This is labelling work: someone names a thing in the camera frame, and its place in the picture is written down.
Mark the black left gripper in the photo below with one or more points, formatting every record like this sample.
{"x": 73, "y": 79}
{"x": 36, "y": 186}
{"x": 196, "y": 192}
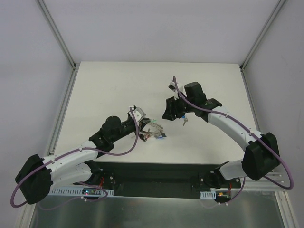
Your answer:
{"x": 141, "y": 126}

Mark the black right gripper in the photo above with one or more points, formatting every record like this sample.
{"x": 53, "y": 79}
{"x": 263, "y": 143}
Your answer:
{"x": 172, "y": 108}

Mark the silver key with blue tag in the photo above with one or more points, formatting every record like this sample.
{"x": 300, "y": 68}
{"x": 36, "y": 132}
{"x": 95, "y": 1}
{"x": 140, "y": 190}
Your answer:
{"x": 185, "y": 120}

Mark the black key tag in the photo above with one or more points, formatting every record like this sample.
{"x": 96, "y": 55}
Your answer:
{"x": 143, "y": 137}

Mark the small blue key tag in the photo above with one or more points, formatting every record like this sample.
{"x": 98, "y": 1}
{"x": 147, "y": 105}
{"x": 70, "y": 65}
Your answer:
{"x": 160, "y": 136}

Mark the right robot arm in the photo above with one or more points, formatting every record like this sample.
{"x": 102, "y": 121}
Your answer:
{"x": 260, "y": 150}

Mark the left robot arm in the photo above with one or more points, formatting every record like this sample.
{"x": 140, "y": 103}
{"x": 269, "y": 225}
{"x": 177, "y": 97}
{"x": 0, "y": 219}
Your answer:
{"x": 39, "y": 176}

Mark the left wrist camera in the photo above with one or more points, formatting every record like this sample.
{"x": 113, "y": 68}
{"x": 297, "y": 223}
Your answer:
{"x": 136, "y": 113}

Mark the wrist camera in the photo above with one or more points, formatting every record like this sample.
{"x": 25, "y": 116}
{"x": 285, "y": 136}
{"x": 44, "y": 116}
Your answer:
{"x": 172, "y": 86}
{"x": 136, "y": 113}

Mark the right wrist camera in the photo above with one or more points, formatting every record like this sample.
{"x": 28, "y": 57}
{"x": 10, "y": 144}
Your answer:
{"x": 172, "y": 86}

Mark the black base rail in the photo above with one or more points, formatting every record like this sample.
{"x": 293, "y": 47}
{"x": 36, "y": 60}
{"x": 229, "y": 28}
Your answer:
{"x": 153, "y": 180}

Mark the right white cable duct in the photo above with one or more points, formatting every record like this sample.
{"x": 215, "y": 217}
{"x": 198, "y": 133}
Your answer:
{"x": 208, "y": 195}

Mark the white cable duct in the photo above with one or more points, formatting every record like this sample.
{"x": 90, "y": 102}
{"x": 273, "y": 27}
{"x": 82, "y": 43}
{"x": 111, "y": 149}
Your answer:
{"x": 77, "y": 191}
{"x": 208, "y": 195}

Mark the left white cable duct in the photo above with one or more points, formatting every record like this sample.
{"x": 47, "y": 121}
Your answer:
{"x": 77, "y": 191}

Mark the aluminium frame left post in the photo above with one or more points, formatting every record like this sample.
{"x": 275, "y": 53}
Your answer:
{"x": 56, "y": 33}

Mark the aluminium frame post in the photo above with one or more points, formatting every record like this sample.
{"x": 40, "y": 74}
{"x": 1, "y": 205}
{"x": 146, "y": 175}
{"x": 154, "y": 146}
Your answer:
{"x": 56, "y": 33}
{"x": 267, "y": 25}

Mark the aluminium frame right post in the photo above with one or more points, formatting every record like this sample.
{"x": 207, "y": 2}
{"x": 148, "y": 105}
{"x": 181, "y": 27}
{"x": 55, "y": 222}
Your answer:
{"x": 267, "y": 25}

